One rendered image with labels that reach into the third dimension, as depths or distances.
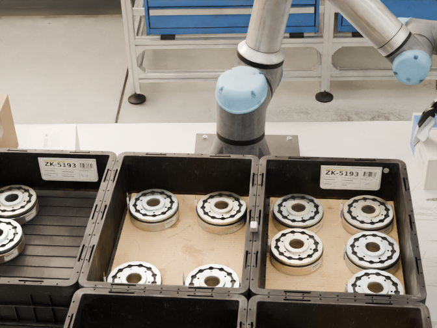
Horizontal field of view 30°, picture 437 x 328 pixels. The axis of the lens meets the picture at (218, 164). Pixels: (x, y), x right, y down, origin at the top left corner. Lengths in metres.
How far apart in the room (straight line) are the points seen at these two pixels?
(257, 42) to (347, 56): 2.05
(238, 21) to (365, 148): 1.43
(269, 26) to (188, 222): 0.51
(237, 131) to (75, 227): 0.44
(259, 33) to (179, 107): 1.70
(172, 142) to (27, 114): 1.59
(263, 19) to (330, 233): 0.54
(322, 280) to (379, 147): 0.65
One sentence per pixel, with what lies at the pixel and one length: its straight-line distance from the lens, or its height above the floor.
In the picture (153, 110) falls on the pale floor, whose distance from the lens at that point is 3.58.
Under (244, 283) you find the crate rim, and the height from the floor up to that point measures 0.93.
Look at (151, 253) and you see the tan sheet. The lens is 1.63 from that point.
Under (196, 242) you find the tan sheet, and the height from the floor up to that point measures 0.83.
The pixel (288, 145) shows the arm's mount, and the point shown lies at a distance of 2.06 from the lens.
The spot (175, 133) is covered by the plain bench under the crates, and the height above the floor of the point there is 0.70.
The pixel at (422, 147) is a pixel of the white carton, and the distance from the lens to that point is 2.03.
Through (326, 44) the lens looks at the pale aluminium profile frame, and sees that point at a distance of 3.48.
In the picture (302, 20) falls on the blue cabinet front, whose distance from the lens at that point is 3.45.
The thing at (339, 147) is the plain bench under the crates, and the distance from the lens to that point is 2.13.
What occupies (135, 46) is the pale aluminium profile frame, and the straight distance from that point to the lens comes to 3.50.
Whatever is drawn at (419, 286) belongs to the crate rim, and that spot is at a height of 0.93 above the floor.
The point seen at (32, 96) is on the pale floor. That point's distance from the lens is 3.79.
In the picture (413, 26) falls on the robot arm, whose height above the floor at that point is 1.10.
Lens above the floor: 1.94
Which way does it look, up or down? 37 degrees down
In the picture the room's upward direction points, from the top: 2 degrees counter-clockwise
